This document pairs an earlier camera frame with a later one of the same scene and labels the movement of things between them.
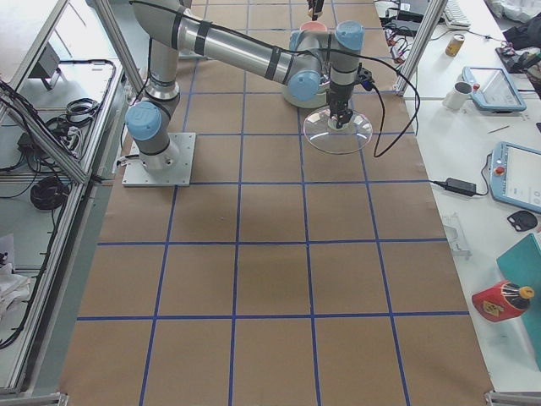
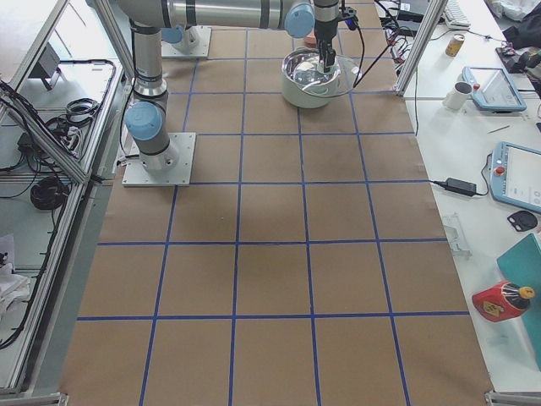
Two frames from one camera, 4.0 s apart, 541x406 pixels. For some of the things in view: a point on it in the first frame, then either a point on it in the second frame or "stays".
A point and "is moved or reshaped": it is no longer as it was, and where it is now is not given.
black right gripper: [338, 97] -> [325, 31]
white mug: [458, 96] stays
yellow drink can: [455, 45] stays
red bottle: [502, 301] stays
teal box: [522, 266] stays
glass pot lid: [321, 134] is moved or reshaped
